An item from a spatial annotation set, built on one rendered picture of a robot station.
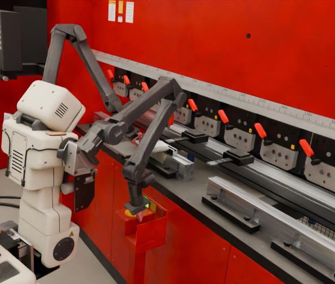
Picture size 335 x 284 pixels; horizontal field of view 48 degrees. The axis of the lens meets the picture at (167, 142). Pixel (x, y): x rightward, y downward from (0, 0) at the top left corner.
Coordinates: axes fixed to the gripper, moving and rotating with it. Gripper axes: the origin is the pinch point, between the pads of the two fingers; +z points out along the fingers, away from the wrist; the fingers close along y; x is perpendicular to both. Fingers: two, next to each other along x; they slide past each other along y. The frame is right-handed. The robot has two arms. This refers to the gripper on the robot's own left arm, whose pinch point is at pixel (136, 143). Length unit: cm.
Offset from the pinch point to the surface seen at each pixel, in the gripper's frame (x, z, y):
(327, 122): -29, -25, -94
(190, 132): -32.9, 18.1, 1.2
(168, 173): -1.6, 14.6, -17.3
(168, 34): -40, -41, -3
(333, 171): -21, -12, -99
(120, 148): 8.4, -2.8, 1.7
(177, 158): -10.7, 12.4, -15.3
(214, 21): -44, -48, -35
